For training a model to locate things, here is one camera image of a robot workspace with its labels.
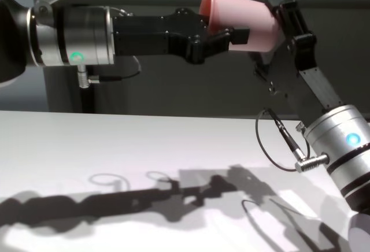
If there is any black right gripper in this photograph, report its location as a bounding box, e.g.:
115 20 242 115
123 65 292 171
250 0 343 120

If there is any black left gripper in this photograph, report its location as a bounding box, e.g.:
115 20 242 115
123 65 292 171
112 8 250 65

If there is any pink plastic cup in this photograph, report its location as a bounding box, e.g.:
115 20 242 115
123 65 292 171
198 0 286 53

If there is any right wrist cable with plug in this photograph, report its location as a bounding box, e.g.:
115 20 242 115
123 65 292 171
255 108 331 173

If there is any wrist cable with plug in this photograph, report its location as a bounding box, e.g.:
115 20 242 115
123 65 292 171
255 108 331 173
77 6 143 90

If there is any left wrist cable with plug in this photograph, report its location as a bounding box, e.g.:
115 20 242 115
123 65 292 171
77 6 143 90

